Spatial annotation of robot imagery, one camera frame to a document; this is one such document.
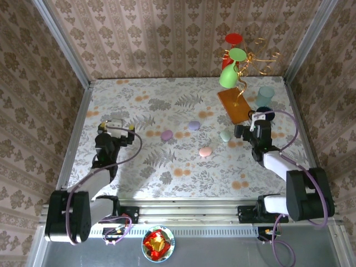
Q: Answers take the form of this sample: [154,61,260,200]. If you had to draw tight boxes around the dark blue mug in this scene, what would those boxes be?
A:
[249,107,276,122]

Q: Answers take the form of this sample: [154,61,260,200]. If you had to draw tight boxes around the translucent teal cup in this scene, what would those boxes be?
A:
[256,85,275,108]

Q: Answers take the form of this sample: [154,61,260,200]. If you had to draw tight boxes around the green plastic wine glass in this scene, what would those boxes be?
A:
[219,48,247,89]

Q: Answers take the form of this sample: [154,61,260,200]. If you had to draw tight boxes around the red plastic wine glass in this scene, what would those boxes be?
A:
[221,33,243,70]

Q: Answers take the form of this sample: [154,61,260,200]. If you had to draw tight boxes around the red gold foil candies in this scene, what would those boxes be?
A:
[143,230,171,256]

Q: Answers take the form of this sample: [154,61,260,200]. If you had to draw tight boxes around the grey metal shelf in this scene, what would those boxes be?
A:
[27,219,356,267]

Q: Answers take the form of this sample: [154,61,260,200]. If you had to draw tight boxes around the glass bowl blue rim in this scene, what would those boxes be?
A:
[141,225,176,263]

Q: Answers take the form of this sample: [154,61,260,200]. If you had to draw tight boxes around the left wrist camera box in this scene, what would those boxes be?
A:
[107,118,125,139]

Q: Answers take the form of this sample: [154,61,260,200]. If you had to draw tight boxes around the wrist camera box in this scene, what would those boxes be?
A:
[250,112,265,132]
[107,118,125,139]

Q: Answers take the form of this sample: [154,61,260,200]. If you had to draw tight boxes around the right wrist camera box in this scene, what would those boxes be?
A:
[250,112,265,132]

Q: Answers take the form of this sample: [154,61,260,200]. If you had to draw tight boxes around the gold wire rack orange base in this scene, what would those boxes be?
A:
[216,37,283,125]

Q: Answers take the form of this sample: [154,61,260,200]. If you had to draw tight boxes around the aluminium side rail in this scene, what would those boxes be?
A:
[57,82,94,192]
[282,76,336,204]

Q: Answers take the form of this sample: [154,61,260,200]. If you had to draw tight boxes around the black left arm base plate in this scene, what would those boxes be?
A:
[113,206,140,225]

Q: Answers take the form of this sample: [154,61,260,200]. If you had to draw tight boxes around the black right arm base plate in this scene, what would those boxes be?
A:
[238,205,289,224]

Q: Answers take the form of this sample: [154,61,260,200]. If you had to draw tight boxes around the black cable connector bracket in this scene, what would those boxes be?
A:
[102,226,126,242]
[257,226,282,242]

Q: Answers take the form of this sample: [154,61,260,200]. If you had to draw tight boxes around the wide aluminium frame rail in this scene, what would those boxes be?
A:
[38,197,344,225]

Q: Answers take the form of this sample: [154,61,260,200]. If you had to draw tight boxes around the aluminium frame post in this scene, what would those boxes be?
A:
[283,0,339,84]
[31,0,92,89]

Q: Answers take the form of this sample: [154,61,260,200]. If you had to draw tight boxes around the grey slotted cable duct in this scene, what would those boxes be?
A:
[88,225,259,239]

